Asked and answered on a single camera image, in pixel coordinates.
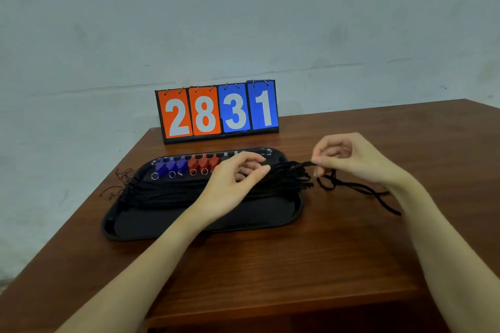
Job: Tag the person's right hand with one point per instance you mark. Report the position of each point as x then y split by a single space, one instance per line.
367 161

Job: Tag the black flip scoreboard stand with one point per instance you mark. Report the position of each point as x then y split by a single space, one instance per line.
218 137

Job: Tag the person's right thumb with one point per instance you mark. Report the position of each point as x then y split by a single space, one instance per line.
330 172

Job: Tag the person's left forearm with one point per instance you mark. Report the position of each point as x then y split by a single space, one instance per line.
140 270

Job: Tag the person's left hand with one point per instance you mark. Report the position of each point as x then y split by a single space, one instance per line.
224 188

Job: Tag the blue flip card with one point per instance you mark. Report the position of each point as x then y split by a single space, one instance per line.
234 106
263 102

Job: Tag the black plastic tray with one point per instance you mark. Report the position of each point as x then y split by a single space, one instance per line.
250 216

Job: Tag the orange flip card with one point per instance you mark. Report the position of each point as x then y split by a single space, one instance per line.
204 108
174 110

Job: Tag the person's left thumb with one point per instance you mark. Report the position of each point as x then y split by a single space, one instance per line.
254 182

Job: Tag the person's right forearm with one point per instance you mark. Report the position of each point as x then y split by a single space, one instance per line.
449 258

